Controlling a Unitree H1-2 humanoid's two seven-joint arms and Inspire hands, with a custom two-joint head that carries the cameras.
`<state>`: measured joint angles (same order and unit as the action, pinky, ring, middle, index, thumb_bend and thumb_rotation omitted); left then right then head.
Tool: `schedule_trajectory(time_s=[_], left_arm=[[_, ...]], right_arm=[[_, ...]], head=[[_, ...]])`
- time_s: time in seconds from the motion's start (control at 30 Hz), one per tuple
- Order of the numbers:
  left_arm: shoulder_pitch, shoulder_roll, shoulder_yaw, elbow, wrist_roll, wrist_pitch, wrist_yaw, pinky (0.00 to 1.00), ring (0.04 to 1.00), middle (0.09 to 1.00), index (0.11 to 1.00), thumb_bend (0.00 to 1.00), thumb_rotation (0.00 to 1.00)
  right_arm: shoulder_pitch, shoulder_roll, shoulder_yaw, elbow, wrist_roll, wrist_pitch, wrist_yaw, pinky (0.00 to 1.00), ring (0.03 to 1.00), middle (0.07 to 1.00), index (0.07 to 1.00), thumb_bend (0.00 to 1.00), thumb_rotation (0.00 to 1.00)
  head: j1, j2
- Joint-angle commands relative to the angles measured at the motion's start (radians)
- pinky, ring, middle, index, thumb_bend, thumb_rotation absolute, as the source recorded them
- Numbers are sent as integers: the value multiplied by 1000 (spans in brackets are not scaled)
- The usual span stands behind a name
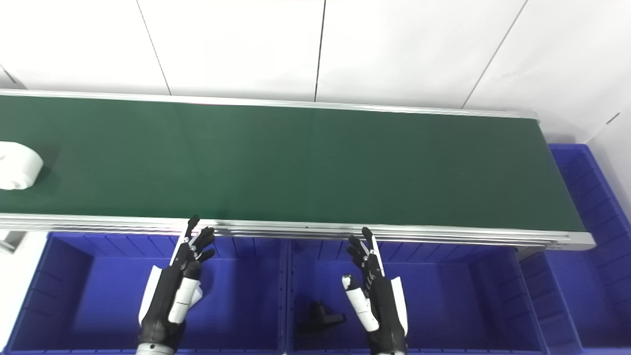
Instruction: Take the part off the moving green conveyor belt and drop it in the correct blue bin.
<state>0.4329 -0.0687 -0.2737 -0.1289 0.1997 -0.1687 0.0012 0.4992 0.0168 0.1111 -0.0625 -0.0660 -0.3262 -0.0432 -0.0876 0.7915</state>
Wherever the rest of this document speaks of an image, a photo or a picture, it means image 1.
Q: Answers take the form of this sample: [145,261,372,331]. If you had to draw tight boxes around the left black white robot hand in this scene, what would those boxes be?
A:
[138,215,217,349]

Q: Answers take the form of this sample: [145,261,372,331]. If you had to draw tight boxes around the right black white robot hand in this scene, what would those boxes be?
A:
[342,227,409,354]

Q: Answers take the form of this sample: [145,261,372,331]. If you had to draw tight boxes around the white cylindrical plastic part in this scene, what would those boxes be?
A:
[0,142,44,190]

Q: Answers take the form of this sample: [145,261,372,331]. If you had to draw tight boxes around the blue plastic bin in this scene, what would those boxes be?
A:
[520,144,631,355]
[285,239,550,355]
[2,232,289,355]

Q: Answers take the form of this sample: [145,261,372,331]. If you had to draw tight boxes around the black plastic part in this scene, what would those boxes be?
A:
[297,301,347,334]

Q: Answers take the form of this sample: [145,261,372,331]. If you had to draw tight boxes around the green conveyor belt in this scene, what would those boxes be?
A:
[0,89,596,251]

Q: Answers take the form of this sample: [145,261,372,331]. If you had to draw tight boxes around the aluminium conveyor support leg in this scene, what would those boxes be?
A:
[0,231,26,254]

